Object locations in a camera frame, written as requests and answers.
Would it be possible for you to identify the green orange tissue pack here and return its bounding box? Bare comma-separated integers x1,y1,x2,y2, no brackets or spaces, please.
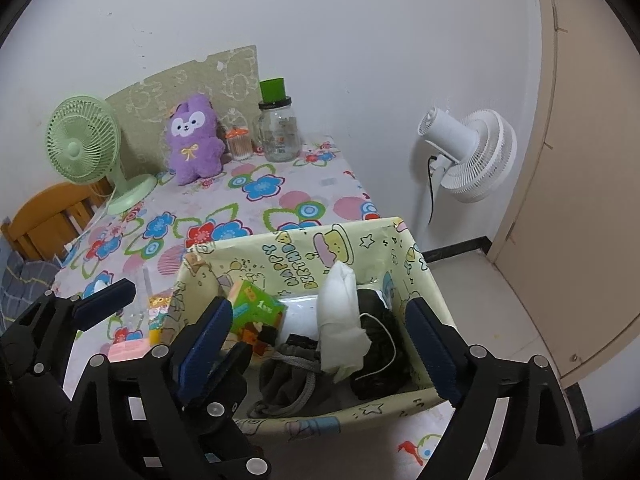
227,280,288,356

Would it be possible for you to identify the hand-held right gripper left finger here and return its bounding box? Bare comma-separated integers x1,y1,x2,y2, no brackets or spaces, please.
69,296,235,480

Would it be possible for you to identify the wooden bed headboard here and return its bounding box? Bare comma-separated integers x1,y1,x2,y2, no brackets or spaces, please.
0,182,113,263

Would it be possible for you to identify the yellow cartoon tissue pack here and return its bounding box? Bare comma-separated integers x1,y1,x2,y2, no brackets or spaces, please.
147,292,181,346

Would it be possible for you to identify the white standing fan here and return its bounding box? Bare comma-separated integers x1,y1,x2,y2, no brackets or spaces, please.
417,107,518,226

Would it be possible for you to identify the purple plush toy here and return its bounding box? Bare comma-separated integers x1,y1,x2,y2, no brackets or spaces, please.
165,94,226,187

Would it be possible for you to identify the black cloth bundle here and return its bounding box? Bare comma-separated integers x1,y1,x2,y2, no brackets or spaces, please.
350,290,416,401

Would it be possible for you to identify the floral tablecloth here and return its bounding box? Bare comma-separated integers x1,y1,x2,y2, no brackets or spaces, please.
50,135,481,480

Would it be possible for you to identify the green desk fan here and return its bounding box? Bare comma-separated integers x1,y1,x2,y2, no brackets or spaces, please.
47,97,158,216

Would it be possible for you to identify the grey drawstring pouch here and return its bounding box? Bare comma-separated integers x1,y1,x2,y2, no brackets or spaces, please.
247,335,323,418

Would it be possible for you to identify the black fan cable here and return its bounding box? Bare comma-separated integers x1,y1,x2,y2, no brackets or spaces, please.
426,155,442,226

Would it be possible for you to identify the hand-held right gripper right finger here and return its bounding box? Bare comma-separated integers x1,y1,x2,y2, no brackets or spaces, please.
404,298,585,480

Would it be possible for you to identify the glass jar green lid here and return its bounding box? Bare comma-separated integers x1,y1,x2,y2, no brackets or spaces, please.
252,78,301,163

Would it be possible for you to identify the yellow cartoon storage box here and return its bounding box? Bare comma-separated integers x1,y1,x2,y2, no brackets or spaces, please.
172,217,453,433

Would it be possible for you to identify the cotton swab jar orange lid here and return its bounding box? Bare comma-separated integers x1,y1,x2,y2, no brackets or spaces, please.
226,125,253,162

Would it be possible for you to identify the beige door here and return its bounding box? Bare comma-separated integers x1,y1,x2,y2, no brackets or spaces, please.
487,0,640,381

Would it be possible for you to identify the grey plaid pillow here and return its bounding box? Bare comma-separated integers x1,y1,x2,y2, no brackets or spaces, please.
0,250,61,321

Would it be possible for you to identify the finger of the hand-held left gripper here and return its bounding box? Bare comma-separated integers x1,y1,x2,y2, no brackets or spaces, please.
0,280,137,386
170,343,273,480

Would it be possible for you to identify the green patterned board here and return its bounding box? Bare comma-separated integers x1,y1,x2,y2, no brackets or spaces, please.
105,45,261,176

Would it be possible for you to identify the white sock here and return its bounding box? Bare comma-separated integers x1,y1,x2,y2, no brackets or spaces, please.
317,261,373,381

